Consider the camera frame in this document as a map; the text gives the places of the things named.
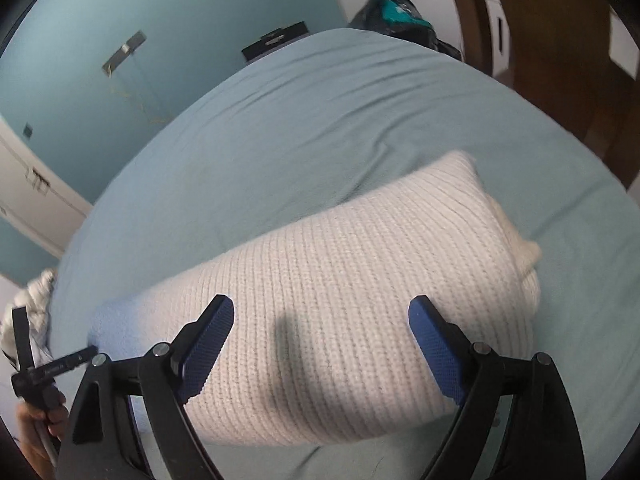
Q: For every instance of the person's left hand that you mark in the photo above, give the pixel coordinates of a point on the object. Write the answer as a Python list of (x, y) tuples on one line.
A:
[(30, 417)]

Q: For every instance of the white door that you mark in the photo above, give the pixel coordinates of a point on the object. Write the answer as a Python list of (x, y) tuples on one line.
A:
[(35, 210)]

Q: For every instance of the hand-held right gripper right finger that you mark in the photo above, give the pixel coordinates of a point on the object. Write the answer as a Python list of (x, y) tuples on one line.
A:
[(440, 350)]

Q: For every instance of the light blue bed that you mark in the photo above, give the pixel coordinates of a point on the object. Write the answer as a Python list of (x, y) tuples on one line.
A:
[(300, 135)]

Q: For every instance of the grey wall power strip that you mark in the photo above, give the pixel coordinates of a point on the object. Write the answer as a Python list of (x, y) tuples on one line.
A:
[(125, 52)]

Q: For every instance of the black flat box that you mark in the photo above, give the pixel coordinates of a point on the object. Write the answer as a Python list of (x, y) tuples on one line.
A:
[(275, 41)]

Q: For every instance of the black bag with teal item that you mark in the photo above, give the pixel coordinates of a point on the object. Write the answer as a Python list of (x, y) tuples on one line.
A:
[(380, 15)]

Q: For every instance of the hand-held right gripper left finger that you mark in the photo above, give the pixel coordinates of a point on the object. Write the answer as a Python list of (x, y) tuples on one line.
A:
[(207, 345)]

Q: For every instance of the white and blue knit sweater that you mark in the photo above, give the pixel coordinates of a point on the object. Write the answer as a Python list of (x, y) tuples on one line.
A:
[(350, 285)]

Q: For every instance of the white down jacket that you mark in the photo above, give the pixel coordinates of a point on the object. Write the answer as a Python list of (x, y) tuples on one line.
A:
[(40, 290)]

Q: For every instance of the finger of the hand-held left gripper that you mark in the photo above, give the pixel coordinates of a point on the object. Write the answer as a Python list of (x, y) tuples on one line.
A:
[(21, 335), (65, 361)]

